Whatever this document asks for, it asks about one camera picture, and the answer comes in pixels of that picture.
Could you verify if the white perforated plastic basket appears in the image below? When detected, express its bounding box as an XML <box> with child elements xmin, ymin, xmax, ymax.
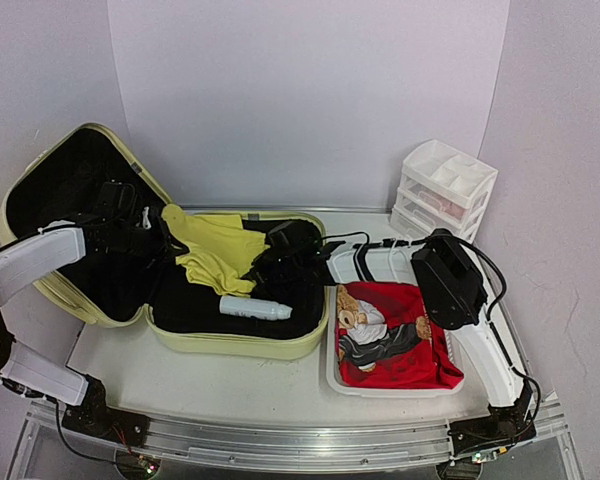
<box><xmin>327</xmin><ymin>247</ymin><xmax>464</xmax><ymax>398</ymax></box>

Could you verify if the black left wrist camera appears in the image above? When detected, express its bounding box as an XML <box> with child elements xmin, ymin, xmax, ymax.
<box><xmin>93</xmin><ymin>182</ymin><xmax>137</xmax><ymax>220</ymax></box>

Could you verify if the white printed garment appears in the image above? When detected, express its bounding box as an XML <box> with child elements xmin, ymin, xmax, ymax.
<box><xmin>336</xmin><ymin>285</ymin><xmax>432</xmax><ymax>373</ymax></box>

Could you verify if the yellow garment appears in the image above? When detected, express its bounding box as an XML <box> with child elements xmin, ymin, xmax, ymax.
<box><xmin>161</xmin><ymin>204</ymin><xmax>269</xmax><ymax>297</ymax></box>

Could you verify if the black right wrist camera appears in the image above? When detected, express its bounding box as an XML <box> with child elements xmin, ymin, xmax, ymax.
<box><xmin>266</xmin><ymin>219</ymin><xmax>321</xmax><ymax>254</ymax></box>

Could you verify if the red garment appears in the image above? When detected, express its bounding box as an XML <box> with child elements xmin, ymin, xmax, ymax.
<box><xmin>334</xmin><ymin>282</ymin><xmax>464</xmax><ymax>390</ymax></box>

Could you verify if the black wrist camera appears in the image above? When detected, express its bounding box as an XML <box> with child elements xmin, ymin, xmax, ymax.
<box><xmin>266</xmin><ymin>219</ymin><xmax>321</xmax><ymax>254</ymax></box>
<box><xmin>93</xmin><ymin>182</ymin><xmax>137</xmax><ymax>220</ymax></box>

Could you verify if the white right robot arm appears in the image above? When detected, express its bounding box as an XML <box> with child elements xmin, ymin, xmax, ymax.
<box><xmin>245</xmin><ymin>221</ymin><xmax>541</xmax><ymax>445</ymax></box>

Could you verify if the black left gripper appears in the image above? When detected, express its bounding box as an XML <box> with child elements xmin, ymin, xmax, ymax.
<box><xmin>105</xmin><ymin>215</ymin><xmax>189</xmax><ymax>272</ymax></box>

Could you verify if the white small bottle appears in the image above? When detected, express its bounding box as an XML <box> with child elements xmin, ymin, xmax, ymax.
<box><xmin>219</xmin><ymin>296</ymin><xmax>293</xmax><ymax>321</ymax></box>

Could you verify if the pale green hard-shell suitcase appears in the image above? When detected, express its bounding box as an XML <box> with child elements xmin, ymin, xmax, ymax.
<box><xmin>0</xmin><ymin>123</ymin><xmax>329</xmax><ymax>360</ymax></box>

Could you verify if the white plastic drawer organizer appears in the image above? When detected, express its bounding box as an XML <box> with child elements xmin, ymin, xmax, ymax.
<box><xmin>390</xmin><ymin>140</ymin><xmax>498</xmax><ymax>242</ymax></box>

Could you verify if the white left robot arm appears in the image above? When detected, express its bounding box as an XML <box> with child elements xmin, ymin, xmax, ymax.
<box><xmin>0</xmin><ymin>218</ymin><xmax>170</xmax><ymax>437</ymax></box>

